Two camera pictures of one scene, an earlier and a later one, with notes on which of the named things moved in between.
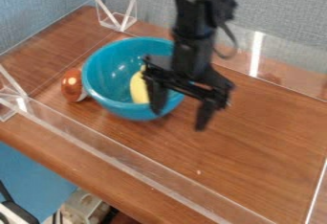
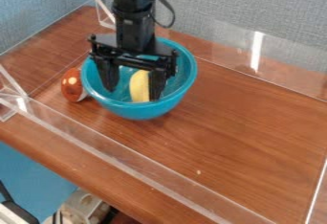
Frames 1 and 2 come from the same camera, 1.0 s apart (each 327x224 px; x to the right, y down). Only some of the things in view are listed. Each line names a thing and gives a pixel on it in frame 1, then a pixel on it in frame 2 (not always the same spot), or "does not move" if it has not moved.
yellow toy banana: x=137 y=88 does not move
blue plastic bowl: x=107 y=71 does not move
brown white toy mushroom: x=72 y=85 does not move
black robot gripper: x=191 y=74 to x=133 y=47
